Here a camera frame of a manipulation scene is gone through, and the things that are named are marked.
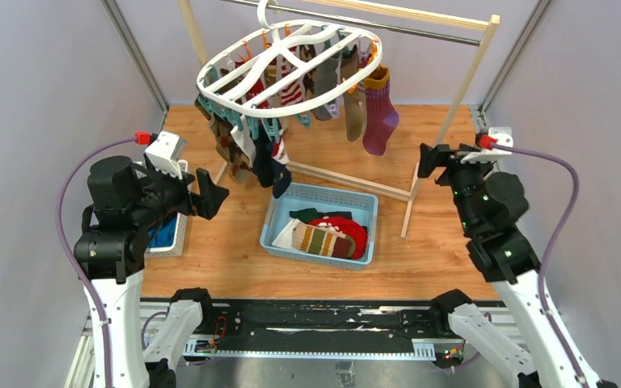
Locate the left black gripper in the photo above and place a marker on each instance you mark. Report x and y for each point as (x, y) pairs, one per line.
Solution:
(208, 200)

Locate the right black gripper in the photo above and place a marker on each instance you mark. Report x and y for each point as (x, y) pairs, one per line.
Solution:
(441, 155)

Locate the beige striped ribbed sock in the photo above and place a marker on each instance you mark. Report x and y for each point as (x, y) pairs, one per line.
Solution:
(322, 241)

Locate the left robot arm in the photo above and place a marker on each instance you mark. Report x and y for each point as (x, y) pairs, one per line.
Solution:
(130, 200)

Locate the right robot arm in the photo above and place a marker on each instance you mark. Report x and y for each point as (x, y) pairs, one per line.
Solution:
(489, 205)

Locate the white oval clip hanger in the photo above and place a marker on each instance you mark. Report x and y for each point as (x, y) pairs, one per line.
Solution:
(242, 79)

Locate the blue cloth in basket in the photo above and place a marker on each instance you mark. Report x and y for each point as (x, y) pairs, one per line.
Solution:
(163, 236)

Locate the argyle brown hanging sock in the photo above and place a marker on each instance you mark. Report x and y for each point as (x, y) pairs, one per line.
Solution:
(226, 146)

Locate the purple mustard hanging sock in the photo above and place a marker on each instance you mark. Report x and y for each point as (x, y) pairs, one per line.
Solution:
(382, 118)

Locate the navy hanging sock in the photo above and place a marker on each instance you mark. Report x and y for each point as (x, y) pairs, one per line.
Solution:
(270, 165)

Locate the white plastic basket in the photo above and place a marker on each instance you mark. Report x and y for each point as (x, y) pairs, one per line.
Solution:
(178, 245)

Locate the white hanging sock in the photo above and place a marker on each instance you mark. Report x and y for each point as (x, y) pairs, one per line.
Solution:
(242, 137)

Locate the white sock in basket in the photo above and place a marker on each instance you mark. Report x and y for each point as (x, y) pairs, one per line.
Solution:
(285, 238)

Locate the olive tan hanging sock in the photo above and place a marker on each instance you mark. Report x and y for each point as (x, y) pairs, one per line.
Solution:
(354, 102)

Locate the dark green sock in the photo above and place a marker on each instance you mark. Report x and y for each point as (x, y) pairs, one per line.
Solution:
(310, 214)

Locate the light blue plastic basket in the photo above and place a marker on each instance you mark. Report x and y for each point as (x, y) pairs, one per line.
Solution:
(363, 207)

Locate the orange clothes peg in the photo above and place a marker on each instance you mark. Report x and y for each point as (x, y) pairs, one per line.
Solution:
(373, 56)

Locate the grey hanging sock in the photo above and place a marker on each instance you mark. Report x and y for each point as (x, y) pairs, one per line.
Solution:
(325, 80)

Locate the metal rack rod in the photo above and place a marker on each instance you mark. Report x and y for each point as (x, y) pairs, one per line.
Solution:
(382, 26)

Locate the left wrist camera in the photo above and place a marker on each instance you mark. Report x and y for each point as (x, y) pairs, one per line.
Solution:
(163, 154)

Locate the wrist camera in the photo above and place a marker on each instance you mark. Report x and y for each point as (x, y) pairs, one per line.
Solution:
(163, 154)
(490, 147)

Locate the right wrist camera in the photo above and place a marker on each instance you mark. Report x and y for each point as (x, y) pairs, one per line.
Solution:
(490, 147)

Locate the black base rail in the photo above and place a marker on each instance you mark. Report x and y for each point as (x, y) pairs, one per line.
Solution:
(316, 326)

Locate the wooden clothes rack frame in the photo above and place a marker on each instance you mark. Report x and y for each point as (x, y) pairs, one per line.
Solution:
(487, 28)

